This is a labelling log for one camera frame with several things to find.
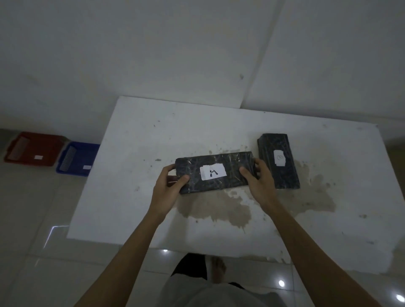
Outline person's left hand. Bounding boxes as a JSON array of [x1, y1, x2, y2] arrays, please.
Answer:
[[148, 164, 191, 224]]

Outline white comb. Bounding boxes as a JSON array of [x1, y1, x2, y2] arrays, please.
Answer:
[[59, 146, 77, 173]]

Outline person's right forearm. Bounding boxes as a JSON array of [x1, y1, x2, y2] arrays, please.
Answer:
[[261, 199, 382, 307]]

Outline person's bare foot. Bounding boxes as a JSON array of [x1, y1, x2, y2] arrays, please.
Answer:
[[210, 256, 227, 284]]

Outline red plastic tray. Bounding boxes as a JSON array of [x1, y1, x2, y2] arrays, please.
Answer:
[[4, 131, 67, 167]]

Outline black wrapped box, small label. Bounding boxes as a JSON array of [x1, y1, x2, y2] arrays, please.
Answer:
[[257, 133, 301, 190]]

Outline black box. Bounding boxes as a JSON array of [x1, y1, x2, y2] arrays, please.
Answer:
[[257, 133, 301, 190], [175, 151, 259, 194]]

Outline blue plastic tray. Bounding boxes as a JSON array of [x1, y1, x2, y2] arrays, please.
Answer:
[[56, 141, 100, 177]]

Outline person's left forearm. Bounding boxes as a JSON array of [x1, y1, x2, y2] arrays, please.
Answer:
[[74, 211, 169, 307]]

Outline black shorts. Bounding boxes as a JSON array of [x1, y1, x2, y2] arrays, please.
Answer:
[[170, 253, 245, 289]]

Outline grey shirt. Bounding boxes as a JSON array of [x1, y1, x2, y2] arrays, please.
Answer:
[[156, 273, 279, 307]]

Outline person's right hand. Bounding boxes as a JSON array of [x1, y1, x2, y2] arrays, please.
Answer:
[[239, 158, 279, 213]]

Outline grey comb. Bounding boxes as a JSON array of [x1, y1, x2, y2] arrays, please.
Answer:
[[7, 138, 30, 161]]

